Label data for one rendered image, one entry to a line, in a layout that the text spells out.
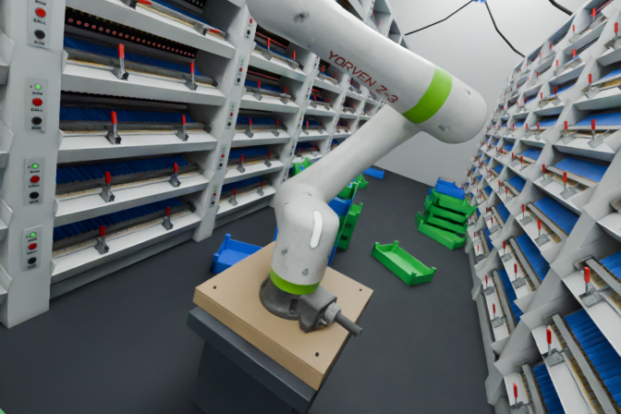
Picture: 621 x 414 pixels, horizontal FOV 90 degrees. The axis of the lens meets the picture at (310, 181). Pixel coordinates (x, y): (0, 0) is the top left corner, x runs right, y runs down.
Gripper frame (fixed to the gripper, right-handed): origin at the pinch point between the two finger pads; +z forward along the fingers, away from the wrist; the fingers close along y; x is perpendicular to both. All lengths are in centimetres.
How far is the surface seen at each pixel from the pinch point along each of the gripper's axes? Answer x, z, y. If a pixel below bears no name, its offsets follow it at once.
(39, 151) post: 46, 22, 14
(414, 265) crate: 110, -66, -124
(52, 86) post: 30.8, 19.5, 12.3
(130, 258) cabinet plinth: 91, 34, -18
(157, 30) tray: 11.6, 16.8, -14.3
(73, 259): 82, 31, 3
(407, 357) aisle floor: 112, -69, -49
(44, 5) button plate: 14.3, 16.4, 14.5
